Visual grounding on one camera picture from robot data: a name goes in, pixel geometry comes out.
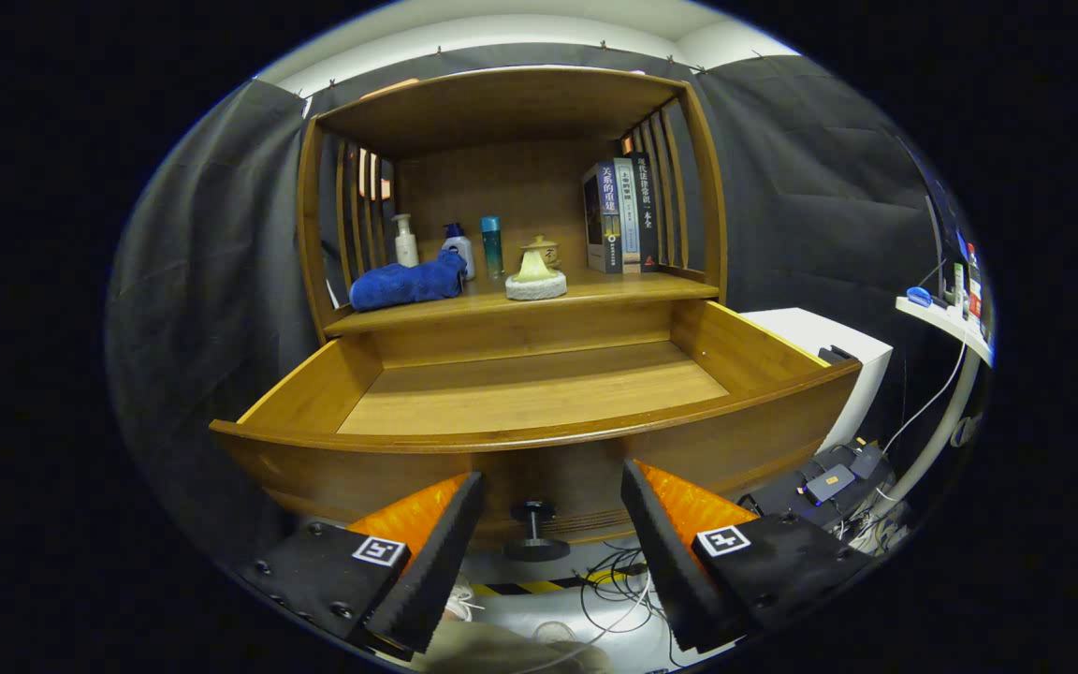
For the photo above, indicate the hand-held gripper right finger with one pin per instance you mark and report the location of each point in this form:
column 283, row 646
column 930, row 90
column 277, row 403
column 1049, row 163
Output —
column 665, row 552

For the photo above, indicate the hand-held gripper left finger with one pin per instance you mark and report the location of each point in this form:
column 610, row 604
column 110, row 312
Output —
column 436, row 552

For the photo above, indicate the wooden drawer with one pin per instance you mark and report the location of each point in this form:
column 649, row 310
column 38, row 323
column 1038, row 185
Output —
column 539, row 393

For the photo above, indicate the white round pad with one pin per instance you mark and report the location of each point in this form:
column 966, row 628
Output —
column 536, row 289

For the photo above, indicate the pale yellow cone item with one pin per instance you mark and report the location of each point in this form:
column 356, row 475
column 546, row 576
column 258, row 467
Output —
column 533, row 269

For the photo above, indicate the wooden countertop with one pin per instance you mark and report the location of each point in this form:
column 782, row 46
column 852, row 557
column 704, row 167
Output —
column 614, row 285

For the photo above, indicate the wooden cabinet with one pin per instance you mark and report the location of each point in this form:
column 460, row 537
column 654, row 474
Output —
column 502, row 112

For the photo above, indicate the yellow black hazard tape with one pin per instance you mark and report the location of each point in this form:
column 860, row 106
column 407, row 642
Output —
column 525, row 588

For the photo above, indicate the grey power adapter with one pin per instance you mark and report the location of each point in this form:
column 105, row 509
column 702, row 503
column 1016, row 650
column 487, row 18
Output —
column 829, row 484

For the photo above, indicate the small black object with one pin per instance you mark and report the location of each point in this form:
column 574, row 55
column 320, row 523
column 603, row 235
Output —
column 835, row 354

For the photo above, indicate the blue towel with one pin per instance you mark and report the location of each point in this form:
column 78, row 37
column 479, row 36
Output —
column 399, row 285

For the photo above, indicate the white box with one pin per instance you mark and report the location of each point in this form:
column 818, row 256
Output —
column 829, row 335

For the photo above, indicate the white lotion bottle blue cap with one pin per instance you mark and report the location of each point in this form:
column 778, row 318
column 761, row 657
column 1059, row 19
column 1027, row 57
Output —
column 461, row 251

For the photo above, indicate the white pump bottle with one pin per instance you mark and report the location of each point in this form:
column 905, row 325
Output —
column 406, row 251

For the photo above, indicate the teal bottle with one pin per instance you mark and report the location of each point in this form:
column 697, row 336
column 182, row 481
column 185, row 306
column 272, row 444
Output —
column 492, row 248

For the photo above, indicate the beige ceramic lidded cup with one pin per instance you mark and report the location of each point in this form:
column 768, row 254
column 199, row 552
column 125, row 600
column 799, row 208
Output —
column 545, row 250

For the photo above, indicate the book with pale blue spine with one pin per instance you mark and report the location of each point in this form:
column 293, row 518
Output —
column 629, row 220

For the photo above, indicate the book with black spine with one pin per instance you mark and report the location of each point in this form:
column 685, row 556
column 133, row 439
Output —
column 648, row 215

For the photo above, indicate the book with dark picture cover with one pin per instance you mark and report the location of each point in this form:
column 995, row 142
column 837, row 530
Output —
column 595, row 220

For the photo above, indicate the black backdrop cloth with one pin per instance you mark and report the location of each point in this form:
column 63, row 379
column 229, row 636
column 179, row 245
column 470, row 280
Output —
column 202, row 281

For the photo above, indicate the small blue object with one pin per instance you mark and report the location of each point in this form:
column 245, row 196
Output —
column 920, row 298

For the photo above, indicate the white side table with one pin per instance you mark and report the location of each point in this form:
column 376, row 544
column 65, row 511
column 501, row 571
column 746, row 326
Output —
column 943, row 320

